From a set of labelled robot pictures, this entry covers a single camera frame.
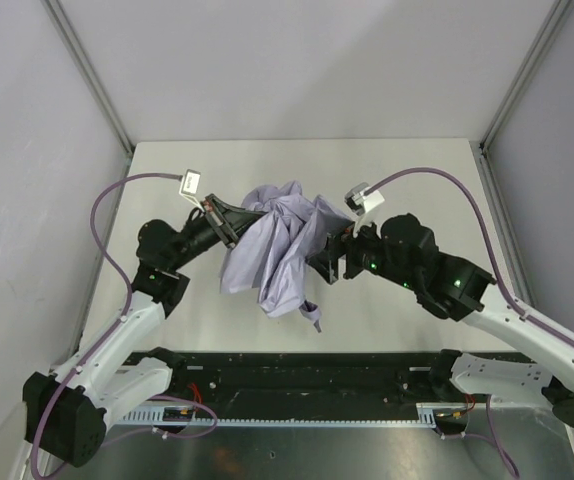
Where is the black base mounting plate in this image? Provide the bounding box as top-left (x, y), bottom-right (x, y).
top-left (125, 347), bottom-right (484, 424)

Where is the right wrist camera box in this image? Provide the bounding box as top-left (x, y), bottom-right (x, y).
top-left (344, 183), bottom-right (385, 236)

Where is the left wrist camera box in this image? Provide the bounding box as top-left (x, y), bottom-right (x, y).
top-left (179, 169), bottom-right (201, 196)

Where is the lilac folding umbrella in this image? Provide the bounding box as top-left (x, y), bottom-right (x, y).
top-left (220, 181), bottom-right (350, 331)

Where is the aluminium frame post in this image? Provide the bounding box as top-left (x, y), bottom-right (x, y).
top-left (40, 0), bottom-right (135, 158)
top-left (478, 0), bottom-right (574, 156)

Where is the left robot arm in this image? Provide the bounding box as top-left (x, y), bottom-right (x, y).
top-left (22, 195), bottom-right (260, 478)

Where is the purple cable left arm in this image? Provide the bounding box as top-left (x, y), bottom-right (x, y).
top-left (29, 172), bottom-right (186, 479)

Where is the aluminium frame post left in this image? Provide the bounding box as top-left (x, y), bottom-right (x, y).
top-left (40, 0), bottom-right (135, 158)

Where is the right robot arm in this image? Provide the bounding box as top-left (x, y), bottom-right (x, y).
top-left (203, 185), bottom-right (574, 428)

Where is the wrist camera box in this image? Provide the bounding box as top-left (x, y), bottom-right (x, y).
top-left (179, 169), bottom-right (201, 196)
top-left (344, 183), bottom-right (385, 236)

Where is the white slotted cable duct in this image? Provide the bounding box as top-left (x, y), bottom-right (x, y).
top-left (116, 402), bottom-right (473, 429)

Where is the aluminium rail front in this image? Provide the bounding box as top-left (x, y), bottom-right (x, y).
top-left (41, 362), bottom-right (574, 416)

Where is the aluminium frame post right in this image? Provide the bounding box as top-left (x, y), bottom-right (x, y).
top-left (478, 0), bottom-right (574, 156)

